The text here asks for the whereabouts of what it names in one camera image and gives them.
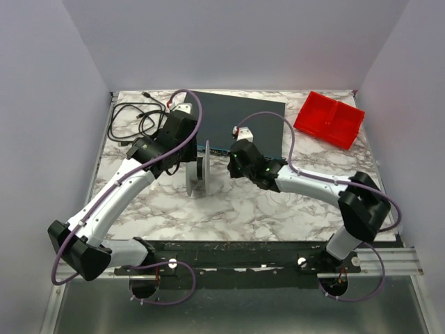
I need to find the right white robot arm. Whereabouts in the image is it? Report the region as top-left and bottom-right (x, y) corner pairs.
(227, 139), (390, 262)

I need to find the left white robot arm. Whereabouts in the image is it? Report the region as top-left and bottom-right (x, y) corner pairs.
(47, 110), (202, 281)

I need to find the red plastic bin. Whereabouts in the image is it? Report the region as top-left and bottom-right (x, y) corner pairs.
(293, 91), (365, 150)

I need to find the white cable spool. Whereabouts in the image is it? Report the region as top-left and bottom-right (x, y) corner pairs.
(186, 141), (211, 197)

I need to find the dark blue network switch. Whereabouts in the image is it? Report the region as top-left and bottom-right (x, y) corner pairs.
(194, 91), (286, 158)

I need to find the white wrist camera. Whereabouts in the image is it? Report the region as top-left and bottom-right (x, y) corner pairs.
(171, 103), (193, 115)
(236, 127), (254, 143)

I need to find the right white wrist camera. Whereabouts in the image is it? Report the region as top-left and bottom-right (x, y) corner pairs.
(236, 127), (254, 143)

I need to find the black usb cable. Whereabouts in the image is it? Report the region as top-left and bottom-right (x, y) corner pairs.
(107, 91), (175, 146)

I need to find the aluminium rail frame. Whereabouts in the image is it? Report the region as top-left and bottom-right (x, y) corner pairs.
(41, 241), (428, 333)

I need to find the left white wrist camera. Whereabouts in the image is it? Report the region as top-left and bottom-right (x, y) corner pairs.
(171, 103), (193, 115)

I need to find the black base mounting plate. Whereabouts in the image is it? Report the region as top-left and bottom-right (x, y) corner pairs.
(114, 241), (361, 289)

